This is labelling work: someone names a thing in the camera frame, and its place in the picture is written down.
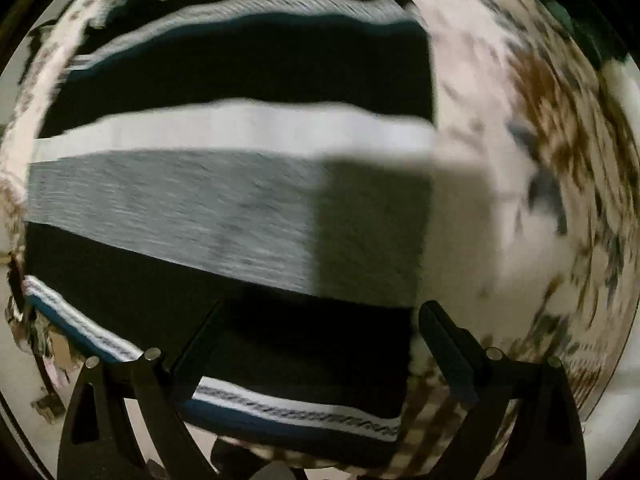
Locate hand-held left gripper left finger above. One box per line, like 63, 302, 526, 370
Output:
56, 300, 224, 480

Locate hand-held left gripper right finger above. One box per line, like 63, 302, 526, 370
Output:
418, 300, 587, 480

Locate white floral printed blanket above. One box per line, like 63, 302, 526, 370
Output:
0, 0, 640, 480

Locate black grey white striped garment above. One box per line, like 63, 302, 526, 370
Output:
22, 0, 438, 471

